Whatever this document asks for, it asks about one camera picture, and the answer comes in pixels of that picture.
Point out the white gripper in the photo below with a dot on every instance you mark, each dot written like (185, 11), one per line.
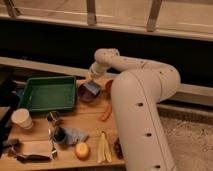
(95, 71)

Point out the blue sponge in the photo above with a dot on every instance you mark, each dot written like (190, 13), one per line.
(93, 87)

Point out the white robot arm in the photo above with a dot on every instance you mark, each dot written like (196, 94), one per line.
(135, 93)

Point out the red round object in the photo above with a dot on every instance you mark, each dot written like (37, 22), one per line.
(108, 86)

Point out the orange carrot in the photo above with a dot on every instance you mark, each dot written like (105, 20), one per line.
(105, 115)

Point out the green plastic tray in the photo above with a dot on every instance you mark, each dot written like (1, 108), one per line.
(46, 94)

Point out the small metal cup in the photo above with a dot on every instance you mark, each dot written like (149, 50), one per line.
(53, 117)

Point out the blue grey cloth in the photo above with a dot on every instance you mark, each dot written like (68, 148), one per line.
(75, 136)

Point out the yellow red apple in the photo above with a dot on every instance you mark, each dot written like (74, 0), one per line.
(82, 150)

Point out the white paper cup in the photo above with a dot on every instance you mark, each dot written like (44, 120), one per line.
(22, 118)

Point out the dark tool on table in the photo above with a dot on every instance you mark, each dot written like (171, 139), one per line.
(32, 158)

